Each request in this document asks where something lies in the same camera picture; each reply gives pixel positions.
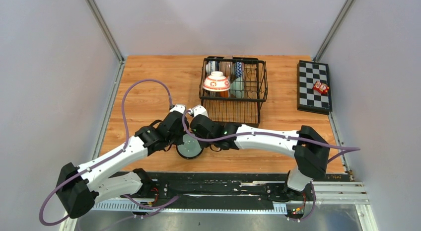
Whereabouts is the black celadon bowl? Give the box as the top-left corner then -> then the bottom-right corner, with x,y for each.
176,141 -> 204,159

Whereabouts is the black cream patterned bowl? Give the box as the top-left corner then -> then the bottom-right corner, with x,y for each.
205,90 -> 218,97

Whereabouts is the white orange bowl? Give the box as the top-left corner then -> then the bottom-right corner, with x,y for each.
219,90 -> 230,98

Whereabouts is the red floral small bowl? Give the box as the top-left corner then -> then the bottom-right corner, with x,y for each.
202,71 -> 231,92

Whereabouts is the black wire dish rack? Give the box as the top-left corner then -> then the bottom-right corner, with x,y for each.
199,56 -> 268,127

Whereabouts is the pale green bowl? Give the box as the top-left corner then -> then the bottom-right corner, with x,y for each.
230,78 -> 245,98

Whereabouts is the blue floral bowl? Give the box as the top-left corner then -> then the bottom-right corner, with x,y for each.
205,61 -> 219,75

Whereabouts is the brown cream glazed bowl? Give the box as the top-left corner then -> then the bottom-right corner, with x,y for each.
219,56 -> 233,77

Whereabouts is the red patterned bowl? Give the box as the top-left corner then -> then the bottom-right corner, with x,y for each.
233,62 -> 244,78

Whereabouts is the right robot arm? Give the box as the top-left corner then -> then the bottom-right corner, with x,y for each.
190,115 -> 330,200

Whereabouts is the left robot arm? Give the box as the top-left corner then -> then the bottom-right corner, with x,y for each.
54,106 -> 188,219

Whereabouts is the black white checkerboard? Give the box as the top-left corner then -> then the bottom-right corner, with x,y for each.
297,60 -> 333,115

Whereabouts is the small red toy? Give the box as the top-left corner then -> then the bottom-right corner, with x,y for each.
313,81 -> 330,95

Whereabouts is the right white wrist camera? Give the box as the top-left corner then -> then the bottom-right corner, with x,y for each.
187,104 -> 209,118

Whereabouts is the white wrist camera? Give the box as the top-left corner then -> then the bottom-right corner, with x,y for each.
169,104 -> 186,115
187,104 -> 209,118

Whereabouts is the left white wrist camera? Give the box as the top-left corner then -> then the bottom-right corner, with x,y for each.
169,104 -> 186,115

